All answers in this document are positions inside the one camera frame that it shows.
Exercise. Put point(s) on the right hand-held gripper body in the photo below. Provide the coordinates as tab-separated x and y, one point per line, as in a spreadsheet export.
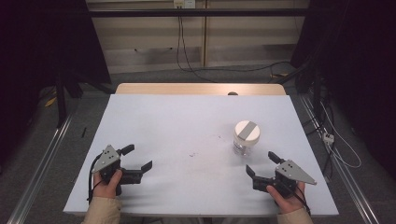
292	174

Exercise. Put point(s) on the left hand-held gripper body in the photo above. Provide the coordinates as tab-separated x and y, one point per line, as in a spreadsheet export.
106	157

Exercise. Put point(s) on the clear plastic jar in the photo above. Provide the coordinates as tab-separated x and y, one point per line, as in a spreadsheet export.
242	149

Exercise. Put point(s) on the person's right hand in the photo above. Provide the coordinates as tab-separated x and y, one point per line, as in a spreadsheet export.
289	202

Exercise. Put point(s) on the person's left hand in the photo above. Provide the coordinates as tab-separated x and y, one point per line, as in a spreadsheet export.
107	188

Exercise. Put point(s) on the white power strip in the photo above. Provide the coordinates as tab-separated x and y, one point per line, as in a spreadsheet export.
328	137

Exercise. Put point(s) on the white table cover sheet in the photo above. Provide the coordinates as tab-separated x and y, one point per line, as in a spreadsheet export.
186	130

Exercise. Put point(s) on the black metal stand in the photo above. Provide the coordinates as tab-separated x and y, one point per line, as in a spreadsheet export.
61	99

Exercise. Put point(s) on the wooden table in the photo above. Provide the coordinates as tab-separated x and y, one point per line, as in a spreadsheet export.
174	88

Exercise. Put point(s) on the yellow floor tape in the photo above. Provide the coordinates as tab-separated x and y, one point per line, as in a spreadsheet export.
50	101

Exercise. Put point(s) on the dark curtain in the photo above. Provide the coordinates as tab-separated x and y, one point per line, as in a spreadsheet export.
358	62
37	46

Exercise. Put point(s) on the black horizontal bar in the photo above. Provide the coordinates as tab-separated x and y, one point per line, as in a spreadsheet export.
199	12

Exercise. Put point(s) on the aluminium floor rail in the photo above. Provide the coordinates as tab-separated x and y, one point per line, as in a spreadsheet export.
40	168
342	168

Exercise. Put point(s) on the white wall socket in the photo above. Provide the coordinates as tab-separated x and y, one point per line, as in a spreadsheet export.
184	3

